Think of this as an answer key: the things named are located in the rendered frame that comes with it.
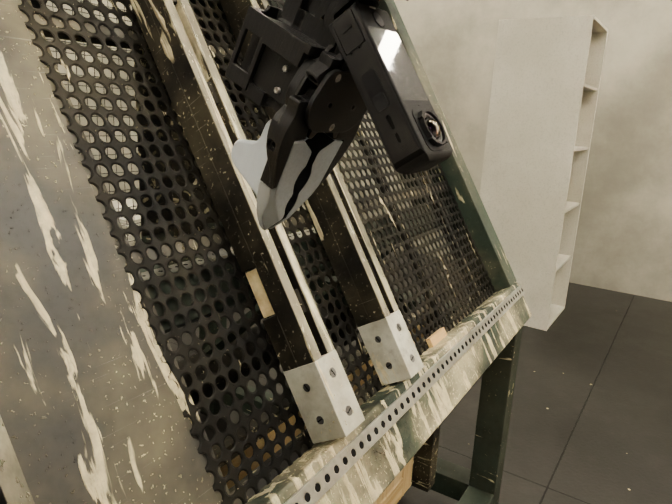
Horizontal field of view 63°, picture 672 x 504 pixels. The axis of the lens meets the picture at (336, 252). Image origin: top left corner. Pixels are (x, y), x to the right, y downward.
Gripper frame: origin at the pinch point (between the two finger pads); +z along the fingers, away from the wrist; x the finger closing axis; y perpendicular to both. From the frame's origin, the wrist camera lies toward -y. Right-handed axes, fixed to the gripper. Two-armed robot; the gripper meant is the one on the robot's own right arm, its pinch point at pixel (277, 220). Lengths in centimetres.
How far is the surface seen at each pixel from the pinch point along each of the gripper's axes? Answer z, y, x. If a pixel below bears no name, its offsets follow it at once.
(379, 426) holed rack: 43, -11, -41
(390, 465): 47, -16, -41
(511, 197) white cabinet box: 74, 51, -347
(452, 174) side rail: 25, 30, -131
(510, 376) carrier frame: 67, -22, -131
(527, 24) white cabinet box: -24, 105, -347
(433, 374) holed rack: 43, -10, -65
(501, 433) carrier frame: 86, -31, -131
